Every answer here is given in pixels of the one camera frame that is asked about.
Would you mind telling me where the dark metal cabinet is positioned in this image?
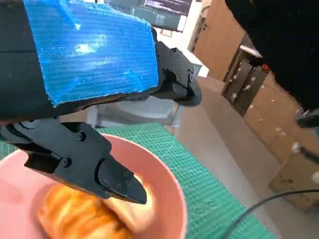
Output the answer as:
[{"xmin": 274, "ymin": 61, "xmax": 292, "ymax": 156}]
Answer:
[{"xmin": 221, "ymin": 44, "xmax": 270, "ymax": 117}]

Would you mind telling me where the round bun toy bread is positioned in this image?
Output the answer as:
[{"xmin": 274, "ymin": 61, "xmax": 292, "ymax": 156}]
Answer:
[{"xmin": 102, "ymin": 174, "xmax": 160, "ymax": 234}]

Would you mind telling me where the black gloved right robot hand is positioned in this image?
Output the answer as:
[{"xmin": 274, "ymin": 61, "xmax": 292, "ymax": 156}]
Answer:
[{"xmin": 224, "ymin": 0, "xmax": 319, "ymax": 112}]

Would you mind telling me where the green cutting mat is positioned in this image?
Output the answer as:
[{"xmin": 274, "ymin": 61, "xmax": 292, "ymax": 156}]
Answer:
[{"xmin": 0, "ymin": 121, "xmax": 277, "ymax": 239}]

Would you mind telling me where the brown cardboard box stack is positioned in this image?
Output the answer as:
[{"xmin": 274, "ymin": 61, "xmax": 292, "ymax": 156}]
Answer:
[{"xmin": 244, "ymin": 72, "xmax": 319, "ymax": 209}]

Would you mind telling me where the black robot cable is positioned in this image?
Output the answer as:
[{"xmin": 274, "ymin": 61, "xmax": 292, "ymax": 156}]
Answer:
[{"xmin": 224, "ymin": 189, "xmax": 319, "ymax": 239}]

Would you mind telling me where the pink bowl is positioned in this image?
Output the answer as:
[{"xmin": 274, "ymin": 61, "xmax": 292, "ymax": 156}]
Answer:
[{"xmin": 0, "ymin": 133, "xmax": 188, "ymax": 239}]

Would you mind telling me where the dark screen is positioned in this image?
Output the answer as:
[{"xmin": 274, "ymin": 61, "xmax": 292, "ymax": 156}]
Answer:
[{"xmin": 109, "ymin": 0, "xmax": 194, "ymax": 33}]

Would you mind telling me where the brown wooden door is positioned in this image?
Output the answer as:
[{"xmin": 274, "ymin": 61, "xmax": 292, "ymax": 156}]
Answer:
[{"xmin": 193, "ymin": 0, "xmax": 250, "ymax": 82}]

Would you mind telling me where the striped loaf toy bread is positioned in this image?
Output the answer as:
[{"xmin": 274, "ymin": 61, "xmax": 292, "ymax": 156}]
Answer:
[{"xmin": 37, "ymin": 184, "xmax": 128, "ymax": 239}]

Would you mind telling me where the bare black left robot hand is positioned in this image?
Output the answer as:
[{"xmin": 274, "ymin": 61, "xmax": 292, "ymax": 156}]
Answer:
[{"xmin": 0, "ymin": 0, "xmax": 202, "ymax": 205}]

